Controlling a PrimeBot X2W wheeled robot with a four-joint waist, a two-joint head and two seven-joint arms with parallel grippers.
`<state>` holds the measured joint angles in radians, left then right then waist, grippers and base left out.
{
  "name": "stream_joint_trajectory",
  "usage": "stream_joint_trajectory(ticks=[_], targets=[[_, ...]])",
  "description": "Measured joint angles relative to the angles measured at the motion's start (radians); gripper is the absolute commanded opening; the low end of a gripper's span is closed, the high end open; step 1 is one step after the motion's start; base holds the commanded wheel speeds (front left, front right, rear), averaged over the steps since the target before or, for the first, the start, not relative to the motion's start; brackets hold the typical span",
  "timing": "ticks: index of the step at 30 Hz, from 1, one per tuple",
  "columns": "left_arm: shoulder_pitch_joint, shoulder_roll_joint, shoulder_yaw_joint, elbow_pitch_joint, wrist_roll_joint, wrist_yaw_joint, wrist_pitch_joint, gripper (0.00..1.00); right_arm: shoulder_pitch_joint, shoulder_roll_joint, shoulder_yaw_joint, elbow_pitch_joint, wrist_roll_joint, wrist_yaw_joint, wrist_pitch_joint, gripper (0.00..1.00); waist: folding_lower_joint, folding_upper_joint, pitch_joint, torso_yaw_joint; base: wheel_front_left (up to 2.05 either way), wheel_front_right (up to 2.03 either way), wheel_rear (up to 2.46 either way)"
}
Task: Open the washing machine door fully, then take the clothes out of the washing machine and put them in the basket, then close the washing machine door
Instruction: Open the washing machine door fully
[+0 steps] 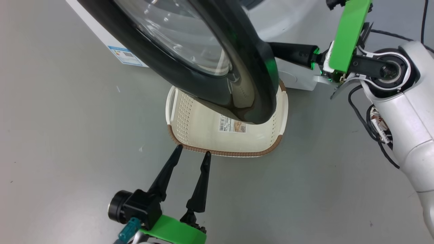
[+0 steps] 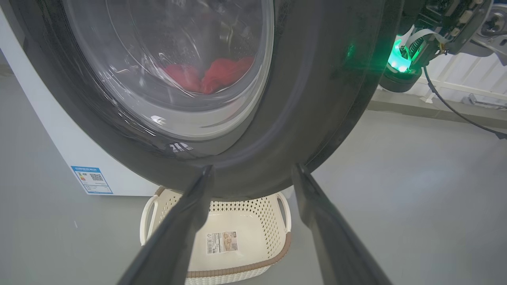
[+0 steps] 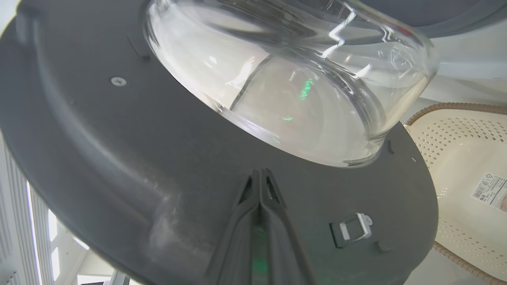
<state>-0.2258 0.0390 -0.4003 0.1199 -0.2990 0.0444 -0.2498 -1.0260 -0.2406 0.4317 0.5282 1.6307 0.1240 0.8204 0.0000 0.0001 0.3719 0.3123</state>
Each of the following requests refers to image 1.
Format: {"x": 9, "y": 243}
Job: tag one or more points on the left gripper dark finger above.
{"x": 200, "y": 189}
{"x": 168, "y": 176}

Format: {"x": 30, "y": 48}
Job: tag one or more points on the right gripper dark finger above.
{"x": 295, "y": 54}

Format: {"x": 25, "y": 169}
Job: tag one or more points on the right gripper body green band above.
{"x": 349, "y": 34}

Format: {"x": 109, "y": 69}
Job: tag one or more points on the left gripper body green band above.
{"x": 176, "y": 234}

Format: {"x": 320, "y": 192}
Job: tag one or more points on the cream laundry basket brown rim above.
{"x": 203, "y": 135}

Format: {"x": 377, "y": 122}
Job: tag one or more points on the basket product label sticker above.
{"x": 232, "y": 124}

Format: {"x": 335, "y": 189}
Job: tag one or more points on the blue energy label sticker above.
{"x": 127, "y": 56}

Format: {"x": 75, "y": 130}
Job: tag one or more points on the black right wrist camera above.
{"x": 335, "y": 3}

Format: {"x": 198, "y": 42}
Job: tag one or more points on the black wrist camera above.
{"x": 335, "y": 3}
{"x": 139, "y": 206}

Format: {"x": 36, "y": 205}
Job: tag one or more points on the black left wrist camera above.
{"x": 139, "y": 206}

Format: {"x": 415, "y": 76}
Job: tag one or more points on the teal left camera connector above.
{"x": 129, "y": 230}

